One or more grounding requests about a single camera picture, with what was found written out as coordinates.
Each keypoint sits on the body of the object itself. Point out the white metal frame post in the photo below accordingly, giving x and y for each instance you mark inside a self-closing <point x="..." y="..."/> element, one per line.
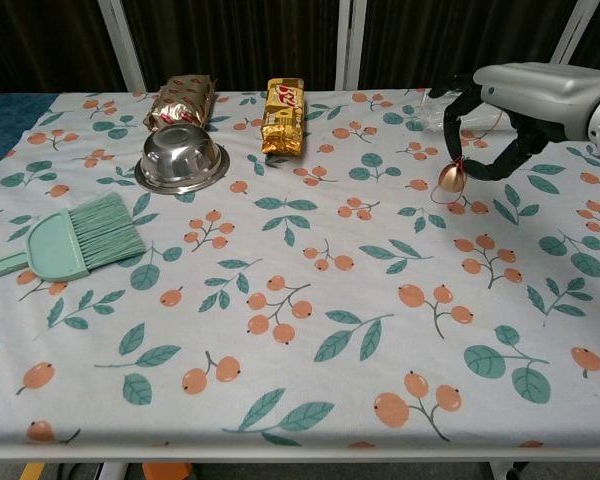
<point x="570" y="32"/>
<point x="122" y="45"/>
<point x="349" y="44"/>

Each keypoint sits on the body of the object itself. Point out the bronze red-print snack packet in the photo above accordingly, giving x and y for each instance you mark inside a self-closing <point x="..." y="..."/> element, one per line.
<point x="182" y="101"/>

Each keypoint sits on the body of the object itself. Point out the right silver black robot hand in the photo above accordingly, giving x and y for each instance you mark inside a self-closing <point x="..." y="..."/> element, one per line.
<point x="530" y="105"/>

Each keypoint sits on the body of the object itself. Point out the blue table cover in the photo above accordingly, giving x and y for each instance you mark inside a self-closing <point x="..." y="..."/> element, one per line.
<point x="5" y="125"/>

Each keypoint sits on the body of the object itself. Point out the orange object under table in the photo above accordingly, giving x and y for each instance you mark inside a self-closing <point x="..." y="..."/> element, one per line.
<point x="166" y="470"/>

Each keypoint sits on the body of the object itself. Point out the clear pack of white straws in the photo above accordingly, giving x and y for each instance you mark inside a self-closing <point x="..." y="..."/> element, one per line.
<point x="432" y="112"/>

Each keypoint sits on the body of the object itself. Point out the mint green hand brush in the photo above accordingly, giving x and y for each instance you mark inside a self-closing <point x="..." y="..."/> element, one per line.
<point x="65" y="242"/>

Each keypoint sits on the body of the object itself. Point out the floral fruit-print tablecloth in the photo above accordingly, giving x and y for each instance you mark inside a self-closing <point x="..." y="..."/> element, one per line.
<point x="290" y="280"/>

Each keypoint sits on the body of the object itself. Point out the gold yellow snack packet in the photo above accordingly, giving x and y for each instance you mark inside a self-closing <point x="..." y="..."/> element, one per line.
<point x="283" y="117"/>

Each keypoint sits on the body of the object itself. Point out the upturned stainless steel bowl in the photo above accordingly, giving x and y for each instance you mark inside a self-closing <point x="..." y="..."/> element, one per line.
<point x="181" y="159"/>

